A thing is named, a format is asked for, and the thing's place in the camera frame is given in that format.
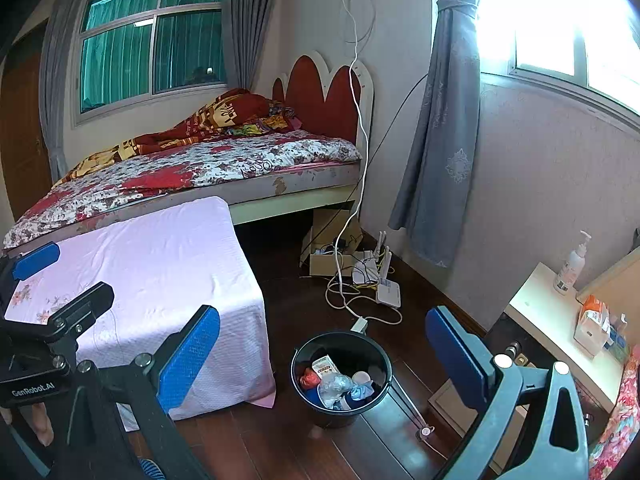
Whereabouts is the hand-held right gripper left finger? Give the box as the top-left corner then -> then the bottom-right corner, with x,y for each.
52,304 -> 222,480

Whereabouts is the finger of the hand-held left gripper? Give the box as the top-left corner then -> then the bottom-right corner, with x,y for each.
35,282 -> 116,366
0,241 -> 62,306

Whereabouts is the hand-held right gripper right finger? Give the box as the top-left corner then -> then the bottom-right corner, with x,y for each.
425,305 -> 591,480

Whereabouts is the blue paper cup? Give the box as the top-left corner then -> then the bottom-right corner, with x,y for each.
350,370 -> 376,403

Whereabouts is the black trash bin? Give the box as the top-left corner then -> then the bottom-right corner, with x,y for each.
291,330 -> 436,443

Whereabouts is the clear plastic bag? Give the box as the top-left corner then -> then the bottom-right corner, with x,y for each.
317,372 -> 358,408

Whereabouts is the red and white carton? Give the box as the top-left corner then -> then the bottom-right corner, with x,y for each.
311,355 -> 341,381

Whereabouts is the person's left hand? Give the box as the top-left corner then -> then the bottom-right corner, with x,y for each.
0,402 -> 55,448

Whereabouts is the pink floral tablecloth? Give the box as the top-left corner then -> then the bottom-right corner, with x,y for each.
0,196 -> 277,433

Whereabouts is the white bedside table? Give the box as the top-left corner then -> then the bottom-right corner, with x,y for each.
504,261 -> 628,413

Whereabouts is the white router with antennas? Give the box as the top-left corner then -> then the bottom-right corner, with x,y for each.
376,230 -> 403,308

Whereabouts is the blue striped cloth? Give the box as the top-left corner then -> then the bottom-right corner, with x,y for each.
137,457 -> 166,480

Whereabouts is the brown wooden door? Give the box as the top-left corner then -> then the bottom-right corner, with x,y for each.
0,20 -> 53,206

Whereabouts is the white flat router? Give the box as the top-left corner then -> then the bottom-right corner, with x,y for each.
351,250 -> 381,286

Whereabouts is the orange and white tissue pack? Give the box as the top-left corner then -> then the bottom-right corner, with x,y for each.
574,294 -> 612,358

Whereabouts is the white pump bottle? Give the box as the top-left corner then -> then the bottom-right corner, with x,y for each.
552,230 -> 592,295

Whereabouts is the cardboard box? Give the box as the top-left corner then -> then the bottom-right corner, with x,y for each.
300,207 -> 363,277

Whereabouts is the red floral cloth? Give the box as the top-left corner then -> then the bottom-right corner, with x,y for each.
587,345 -> 640,480

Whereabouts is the beige wooden board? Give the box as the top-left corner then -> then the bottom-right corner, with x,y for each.
575,247 -> 640,306

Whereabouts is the grey curtain beside door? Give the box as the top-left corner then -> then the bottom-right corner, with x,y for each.
39,0 -> 88,181

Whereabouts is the floral bed quilt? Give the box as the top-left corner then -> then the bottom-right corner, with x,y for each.
2,130 -> 362,248

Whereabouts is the green-tinted sliding window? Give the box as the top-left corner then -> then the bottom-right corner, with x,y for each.
72,0 -> 231,126

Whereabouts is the tied grey curtain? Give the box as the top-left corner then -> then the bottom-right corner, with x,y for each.
389,0 -> 483,268

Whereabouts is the red and yellow blanket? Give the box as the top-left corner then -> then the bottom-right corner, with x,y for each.
52,87 -> 301,186

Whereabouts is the colourful cartoon pillow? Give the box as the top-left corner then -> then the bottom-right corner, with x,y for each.
227,115 -> 301,138

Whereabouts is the red heart-shaped headboard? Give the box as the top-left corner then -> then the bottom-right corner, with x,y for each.
272,51 -> 375,148

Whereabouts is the grey curtain beside headboard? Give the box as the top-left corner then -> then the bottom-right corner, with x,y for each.
222,0 -> 301,101

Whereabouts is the bright side window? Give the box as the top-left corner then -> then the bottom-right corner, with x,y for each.
475,0 -> 640,126

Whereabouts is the white bed frame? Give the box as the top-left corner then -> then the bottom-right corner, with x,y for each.
225,160 -> 363,226

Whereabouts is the black cable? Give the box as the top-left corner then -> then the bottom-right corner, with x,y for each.
350,72 -> 431,241

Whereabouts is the white charging cable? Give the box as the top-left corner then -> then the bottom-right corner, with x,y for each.
325,0 -> 403,326

